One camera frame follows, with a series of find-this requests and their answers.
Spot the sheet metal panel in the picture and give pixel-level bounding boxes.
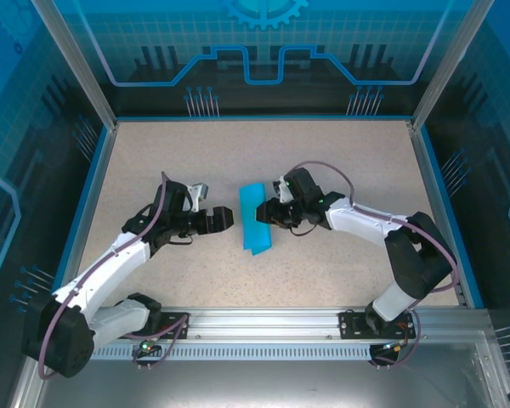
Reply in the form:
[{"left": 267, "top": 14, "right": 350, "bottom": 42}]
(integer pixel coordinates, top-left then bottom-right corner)
[{"left": 23, "top": 339, "right": 510, "bottom": 408}]

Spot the aluminium mounting rail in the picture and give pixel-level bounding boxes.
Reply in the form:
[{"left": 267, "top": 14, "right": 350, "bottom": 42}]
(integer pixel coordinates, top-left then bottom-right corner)
[{"left": 91, "top": 306, "right": 496, "bottom": 341}]

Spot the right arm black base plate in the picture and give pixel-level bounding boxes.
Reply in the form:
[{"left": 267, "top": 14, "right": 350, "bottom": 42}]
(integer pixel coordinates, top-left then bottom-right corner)
[{"left": 337, "top": 309, "right": 422, "bottom": 341}]

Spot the cable connector with red wires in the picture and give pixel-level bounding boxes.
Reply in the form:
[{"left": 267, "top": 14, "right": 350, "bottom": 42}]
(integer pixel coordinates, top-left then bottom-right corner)
[{"left": 370, "top": 338, "right": 411, "bottom": 356}]

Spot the cable connector with green light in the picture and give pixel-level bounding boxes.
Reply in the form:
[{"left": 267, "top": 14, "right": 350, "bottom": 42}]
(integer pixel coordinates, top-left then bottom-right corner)
[{"left": 136, "top": 334, "right": 162, "bottom": 354}]

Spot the slotted cable duct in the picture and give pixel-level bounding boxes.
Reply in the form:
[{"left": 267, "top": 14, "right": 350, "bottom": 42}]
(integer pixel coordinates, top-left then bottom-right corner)
[{"left": 91, "top": 344, "right": 377, "bottom": 362}]

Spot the aluminium side rail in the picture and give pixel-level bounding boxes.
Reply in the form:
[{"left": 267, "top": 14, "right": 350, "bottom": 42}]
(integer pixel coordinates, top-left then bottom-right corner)
[
  {"left": 407, "top": 121, "right": 472, "bottom": 309},
  {"left": 53, "top": 121, "right": 120, "bottom": 309}
]

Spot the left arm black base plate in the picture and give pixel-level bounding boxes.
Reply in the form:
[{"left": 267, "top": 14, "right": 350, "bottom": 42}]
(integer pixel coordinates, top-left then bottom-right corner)
[{"left": 150, "top": 312, "right": 191, "bottom": 340}]

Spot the aluminium frame post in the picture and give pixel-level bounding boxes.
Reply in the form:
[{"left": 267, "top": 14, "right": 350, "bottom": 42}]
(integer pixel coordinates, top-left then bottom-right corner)
[
  {"left": 29, "top": 0, "right": 120, "bottom": 135},
  {"left": 407, "top": 0, "right": 498, "bottom": 133}
]

